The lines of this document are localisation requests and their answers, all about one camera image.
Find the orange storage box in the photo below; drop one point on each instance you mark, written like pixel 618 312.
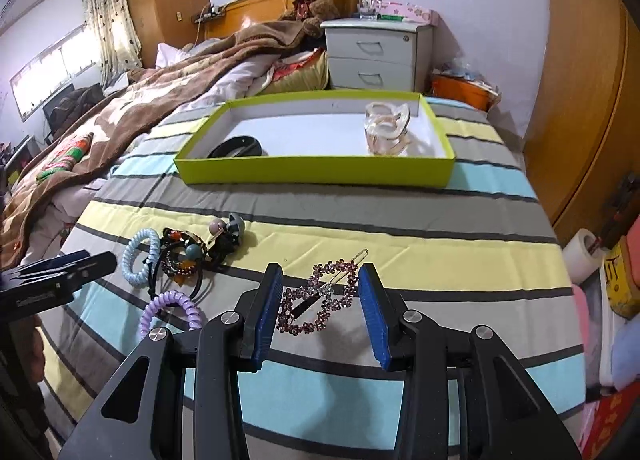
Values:
pixel 460 90

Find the pink bead hair pin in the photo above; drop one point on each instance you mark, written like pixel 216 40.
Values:
pixel 217 227

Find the wooden sliding wardrobe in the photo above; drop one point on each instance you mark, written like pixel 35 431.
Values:
pixel 585 115

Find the green cardboard box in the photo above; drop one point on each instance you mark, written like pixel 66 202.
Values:
pixel 320 170

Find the window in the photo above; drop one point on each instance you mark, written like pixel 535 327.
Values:
pixel 50 65

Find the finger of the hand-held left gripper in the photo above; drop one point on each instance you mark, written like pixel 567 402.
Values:
pixel 70 258
pixel 85 270

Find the tall wooden wardrobe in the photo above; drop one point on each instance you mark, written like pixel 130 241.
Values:
pixel 165 0

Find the pink floral box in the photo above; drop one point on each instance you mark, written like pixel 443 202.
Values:
pixel 415 13

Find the black hair band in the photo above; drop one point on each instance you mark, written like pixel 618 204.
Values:
pixel 250 143

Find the wooden headboard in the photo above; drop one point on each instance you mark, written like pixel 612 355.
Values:
pixel 255 10

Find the clear glass bottle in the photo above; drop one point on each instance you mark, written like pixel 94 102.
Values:
pixel 369 5

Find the yellow red pillow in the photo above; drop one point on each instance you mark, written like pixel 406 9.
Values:
pixel 300 75

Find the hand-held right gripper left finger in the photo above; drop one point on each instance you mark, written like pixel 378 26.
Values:
pixel 262 310

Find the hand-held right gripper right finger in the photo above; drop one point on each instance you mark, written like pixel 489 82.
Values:
pixel 375 320

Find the dark cloth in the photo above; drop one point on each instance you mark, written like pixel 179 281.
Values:
pixel 75 105

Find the black power strip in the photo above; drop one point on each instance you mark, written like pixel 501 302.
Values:
pixel 207 14

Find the striped bed sheet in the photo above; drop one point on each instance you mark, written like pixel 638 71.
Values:
pixel 400 240

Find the brown blanket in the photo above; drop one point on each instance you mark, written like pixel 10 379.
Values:
pixel 150 90

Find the pink rhinestone hair clip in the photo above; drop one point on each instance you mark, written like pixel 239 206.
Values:
pixel 320 271

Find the yellow tin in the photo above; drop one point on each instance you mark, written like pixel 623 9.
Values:
pixel 620 280

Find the dotted curtain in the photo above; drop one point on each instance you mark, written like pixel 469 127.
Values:
pixel 110 20

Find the white nightstand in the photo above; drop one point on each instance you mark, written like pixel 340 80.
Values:
pixel 370 48

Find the white paper roll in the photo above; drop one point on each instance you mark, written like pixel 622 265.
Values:
pixel 577 255

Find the black grey claw clip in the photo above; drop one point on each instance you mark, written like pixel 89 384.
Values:
pixel 235 225

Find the clear hair claw clip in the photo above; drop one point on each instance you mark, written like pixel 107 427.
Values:
pixel 385 130

